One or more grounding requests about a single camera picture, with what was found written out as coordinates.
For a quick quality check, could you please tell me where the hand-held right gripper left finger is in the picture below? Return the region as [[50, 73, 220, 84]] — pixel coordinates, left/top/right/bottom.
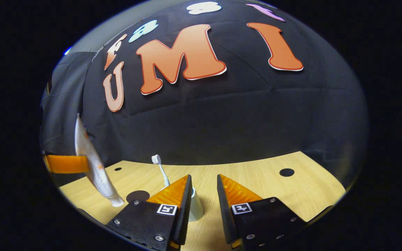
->
[[105, 174, 193, 251]]

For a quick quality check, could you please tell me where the white toothbrush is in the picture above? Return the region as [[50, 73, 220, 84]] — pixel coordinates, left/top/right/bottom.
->
[[151, 154, 171, 188]]

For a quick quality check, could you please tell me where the pale green cup wooden handle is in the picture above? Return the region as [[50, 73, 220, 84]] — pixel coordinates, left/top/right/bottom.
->
[[187, 187, 204, 222]]

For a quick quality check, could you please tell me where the dark brown round coaster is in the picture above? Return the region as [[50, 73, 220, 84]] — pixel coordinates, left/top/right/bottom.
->
[[126, 190, 150, 204]]

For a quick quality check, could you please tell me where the wooden desktop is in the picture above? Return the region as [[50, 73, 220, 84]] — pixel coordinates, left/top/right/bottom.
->
[[59, 151, 347, 251]]

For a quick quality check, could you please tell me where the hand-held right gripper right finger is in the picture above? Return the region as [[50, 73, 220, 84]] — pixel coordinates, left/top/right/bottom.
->
[[217, 174, 308, 249]]

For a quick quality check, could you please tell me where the white toothpaste tube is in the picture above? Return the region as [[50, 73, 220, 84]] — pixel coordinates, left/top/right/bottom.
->
[[74, 113, 125, 207]]

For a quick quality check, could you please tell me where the black backdrop cloth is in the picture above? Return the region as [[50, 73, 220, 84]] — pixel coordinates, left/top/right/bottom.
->
[[40, 0, 369, 189]]

